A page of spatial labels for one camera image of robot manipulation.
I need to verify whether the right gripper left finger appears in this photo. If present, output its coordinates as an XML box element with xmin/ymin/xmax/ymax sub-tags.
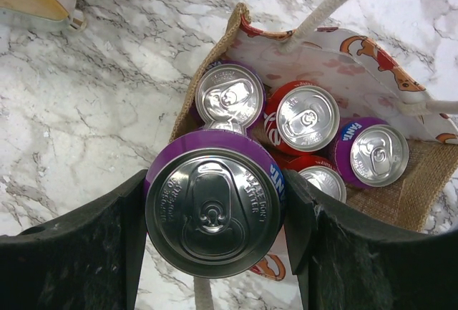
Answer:
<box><xmin>1</xmin><ymin>170</ymin><xmax>147</xmax><ymax>309</ymax></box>

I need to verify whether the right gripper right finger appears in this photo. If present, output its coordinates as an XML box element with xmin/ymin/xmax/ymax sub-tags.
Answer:
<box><xmin>283</xmin><ymin>170</ymin><xmax>457</xmax><ymax>309</ymax></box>

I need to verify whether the red can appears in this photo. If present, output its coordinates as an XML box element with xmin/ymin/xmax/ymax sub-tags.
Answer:
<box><xmin>276</xmin><ymin>155</ymin><xmax>347</xmax><ymax>203</ymax></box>
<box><xmin>263</xmin><ymin>80</ymin><xmax>340</xmax><ymax>155</ymax></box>

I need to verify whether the purple can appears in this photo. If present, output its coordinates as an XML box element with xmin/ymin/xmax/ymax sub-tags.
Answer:
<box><xmin>144</xmin><ymin>129</ymin><xmax>286</xmax><ymax>278</ymax></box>
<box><xmin>329</xmin><ymin>117</ymin><xmax>409</xmax><ymax>188</ymax></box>
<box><xmin>194</xmin><ymin>60</ymin><xmax>266</xmax><ymax>135</ymax></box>

